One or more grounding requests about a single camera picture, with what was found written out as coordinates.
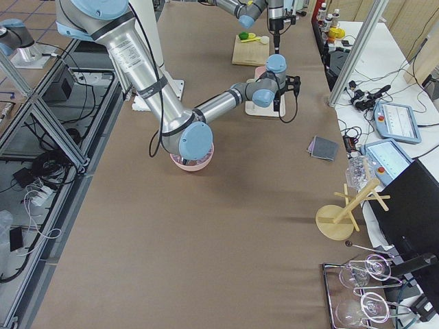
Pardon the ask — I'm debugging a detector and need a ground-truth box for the aluminium frame post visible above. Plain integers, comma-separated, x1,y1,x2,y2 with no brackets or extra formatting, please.
328,0,389,108

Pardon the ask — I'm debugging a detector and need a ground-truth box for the cream serving tray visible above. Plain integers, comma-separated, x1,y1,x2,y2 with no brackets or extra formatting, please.
245,95,285,117

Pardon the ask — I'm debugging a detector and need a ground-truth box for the grey folded cloth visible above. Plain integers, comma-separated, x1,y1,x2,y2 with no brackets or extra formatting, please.
307,136,339,162

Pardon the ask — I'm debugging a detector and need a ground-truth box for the lower wine glass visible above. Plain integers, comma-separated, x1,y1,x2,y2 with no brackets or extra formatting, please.
335,292,390,328

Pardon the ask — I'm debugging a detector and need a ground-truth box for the large pink bowl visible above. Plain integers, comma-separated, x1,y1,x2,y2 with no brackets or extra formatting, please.
169,145,215,172

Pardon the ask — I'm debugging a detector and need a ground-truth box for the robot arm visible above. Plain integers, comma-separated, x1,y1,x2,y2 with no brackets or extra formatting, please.
56,1,287,160
199,0,296,54

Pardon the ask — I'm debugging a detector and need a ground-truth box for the yellow plastic spoon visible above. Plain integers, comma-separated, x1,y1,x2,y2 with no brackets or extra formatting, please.
240,37,261,43

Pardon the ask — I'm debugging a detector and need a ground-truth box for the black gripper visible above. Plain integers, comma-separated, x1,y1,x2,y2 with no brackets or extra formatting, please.
273,80,285,112
268,18,284,54

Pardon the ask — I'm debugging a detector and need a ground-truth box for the small pink bowl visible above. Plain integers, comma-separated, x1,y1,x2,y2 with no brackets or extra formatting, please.
254,66,266,79

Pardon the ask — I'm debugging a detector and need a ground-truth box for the wine glass rack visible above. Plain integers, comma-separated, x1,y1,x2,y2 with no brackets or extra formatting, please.
322,253,412,328

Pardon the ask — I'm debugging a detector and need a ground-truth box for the black computer monitor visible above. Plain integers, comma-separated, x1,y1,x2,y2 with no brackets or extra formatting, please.
370,160,438,291

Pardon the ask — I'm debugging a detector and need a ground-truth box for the wooden mug tree stand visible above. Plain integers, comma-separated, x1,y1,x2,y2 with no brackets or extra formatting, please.
315,159,392,241

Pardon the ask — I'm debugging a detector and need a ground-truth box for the blue teach pendant tablet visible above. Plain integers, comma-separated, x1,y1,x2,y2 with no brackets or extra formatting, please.
374,101,422,144

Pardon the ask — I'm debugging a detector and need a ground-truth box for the upper wine glass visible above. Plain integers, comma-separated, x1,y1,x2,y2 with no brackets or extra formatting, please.
339,254,391,289

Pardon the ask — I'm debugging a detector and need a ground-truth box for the bamboo cutting board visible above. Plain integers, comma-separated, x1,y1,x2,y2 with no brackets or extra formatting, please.
232,35,270,66

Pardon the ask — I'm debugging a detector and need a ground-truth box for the green lime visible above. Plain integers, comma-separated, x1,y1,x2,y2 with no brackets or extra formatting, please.
239,32,249,40

